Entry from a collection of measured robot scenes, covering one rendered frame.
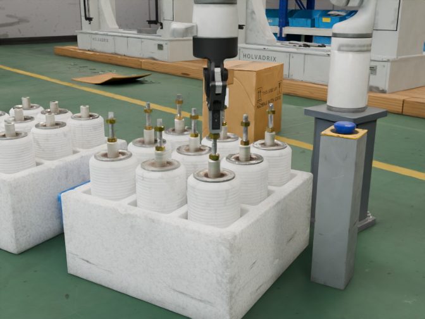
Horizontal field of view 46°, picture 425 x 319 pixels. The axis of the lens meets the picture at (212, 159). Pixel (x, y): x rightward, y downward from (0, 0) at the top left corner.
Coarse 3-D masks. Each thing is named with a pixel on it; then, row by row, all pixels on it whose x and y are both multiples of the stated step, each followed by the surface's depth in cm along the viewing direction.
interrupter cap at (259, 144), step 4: (260, 140) 112; (264, 140) 112; (276, 140) 112; (252, 144) 109; (256, 144) 109; (260, 144) 109; (276, 144) 110; (280, 144) 109; (284, 144) 109; (260, 148) 106; (264, 148) 106; (268, 148) 106; (272, 148) 106; (276, 148) 106; (280, 148) 106; (284, 148) 107
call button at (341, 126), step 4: (336, 124) 94; (340, 124) 94; (344, 124) 94; (348, 124) 94; (352, 124) 94; (336, 128) 94; (340, 128) 94; (344, 128) 93; (348, 128) 93; (352, 128) 94; (340, 132) 94; (344, 132) 94; (348, 132) 94
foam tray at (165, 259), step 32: (64, 192) 101; (288, 192) 102; (64, 224) 103; (96, 224) 98; (128, 224) 93; (160, 224) 89; (192, 224) 87; (256, 224) 90; (288, 224) 105; (96, 256) 100; (128, 256) 95; (160, 256) 91; (192, 256) 87; (224, 256) 84; (256, 256) 92; (288, 256) 108; (128, 288) 98; (160, 288) 93; (192, 288) 89; (224, 288) 85; (256, 288) 95
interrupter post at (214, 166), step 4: (208, 160) 89; (216, 160) 89; (220, 160) 89; (208, 164) 89; (212, 164) 88; (216, 164) 88; (220, 164) 89; (208, 168) 89; (212, 168) 89; (216, 168) 89; (208, 172) 89; (212, 172) 89; (216, 172) 89; (208, 176) 90; (212, 176) 89; (216, 176) 89
